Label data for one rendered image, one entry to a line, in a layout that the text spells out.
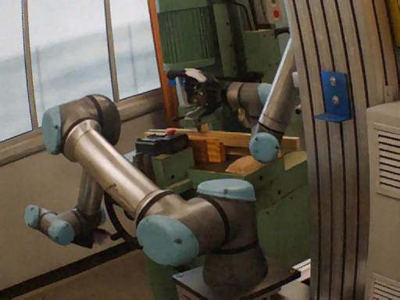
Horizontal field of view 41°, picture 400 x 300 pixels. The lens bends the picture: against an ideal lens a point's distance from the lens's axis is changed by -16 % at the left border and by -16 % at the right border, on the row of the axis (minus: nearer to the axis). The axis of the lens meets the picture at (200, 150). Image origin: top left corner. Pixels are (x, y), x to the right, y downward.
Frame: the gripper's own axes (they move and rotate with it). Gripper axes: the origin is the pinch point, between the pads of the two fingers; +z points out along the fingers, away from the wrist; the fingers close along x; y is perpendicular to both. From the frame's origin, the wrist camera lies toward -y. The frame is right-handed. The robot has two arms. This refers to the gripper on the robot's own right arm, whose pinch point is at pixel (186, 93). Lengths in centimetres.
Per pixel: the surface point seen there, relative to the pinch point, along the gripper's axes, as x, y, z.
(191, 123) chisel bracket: 10.0, -13.6, 10.1
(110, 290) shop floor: 107, -52, 106
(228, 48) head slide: -16.0, -26.7, 5.5
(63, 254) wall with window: 92, -43, 138
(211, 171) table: 23.3, -5.0, -5.9
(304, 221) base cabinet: 48, -55, -10
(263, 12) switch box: -31.1, -37.8, -2.5
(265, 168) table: 22.1, -14.7, -19.1
